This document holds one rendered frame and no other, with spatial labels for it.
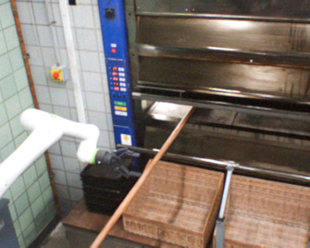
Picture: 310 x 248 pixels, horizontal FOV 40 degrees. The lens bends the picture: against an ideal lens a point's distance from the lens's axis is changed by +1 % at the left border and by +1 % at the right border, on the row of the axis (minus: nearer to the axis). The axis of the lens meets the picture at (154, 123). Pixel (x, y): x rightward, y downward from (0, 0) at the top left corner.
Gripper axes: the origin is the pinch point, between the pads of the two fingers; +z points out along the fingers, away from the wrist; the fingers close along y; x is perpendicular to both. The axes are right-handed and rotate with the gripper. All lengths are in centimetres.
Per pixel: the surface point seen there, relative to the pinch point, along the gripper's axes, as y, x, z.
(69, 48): -46, -52, -71
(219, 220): 23, 4, 49
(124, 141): 21, -51, -37
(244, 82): -34, -55, 47
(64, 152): 44, -54, -94
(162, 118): 0, -56, -7
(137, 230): 57, -6, -8
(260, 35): -63, -56, 54
